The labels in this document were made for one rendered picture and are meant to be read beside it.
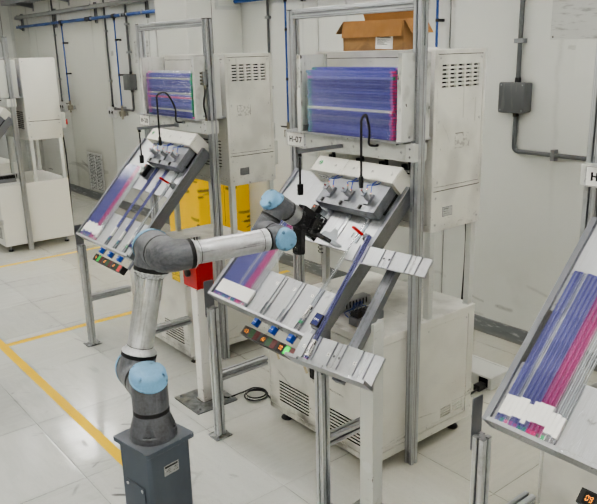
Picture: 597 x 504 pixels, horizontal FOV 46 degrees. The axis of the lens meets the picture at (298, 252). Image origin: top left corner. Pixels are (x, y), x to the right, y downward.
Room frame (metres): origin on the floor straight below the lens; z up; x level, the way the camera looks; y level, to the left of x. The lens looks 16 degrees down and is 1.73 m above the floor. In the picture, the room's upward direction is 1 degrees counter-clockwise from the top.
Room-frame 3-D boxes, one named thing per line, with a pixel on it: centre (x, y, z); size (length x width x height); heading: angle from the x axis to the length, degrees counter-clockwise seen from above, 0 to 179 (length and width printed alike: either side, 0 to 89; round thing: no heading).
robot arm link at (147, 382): (2.03, 0.48, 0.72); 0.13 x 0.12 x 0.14; 29
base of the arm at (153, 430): (2.03, 0.48, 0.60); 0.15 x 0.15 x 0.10
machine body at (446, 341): (3.04, -0.32, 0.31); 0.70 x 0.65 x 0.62; 39
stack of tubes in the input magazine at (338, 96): (2.91, -0.26, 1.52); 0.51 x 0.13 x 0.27; 39
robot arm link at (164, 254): (2.17, 0.24, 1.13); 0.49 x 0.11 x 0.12; 119
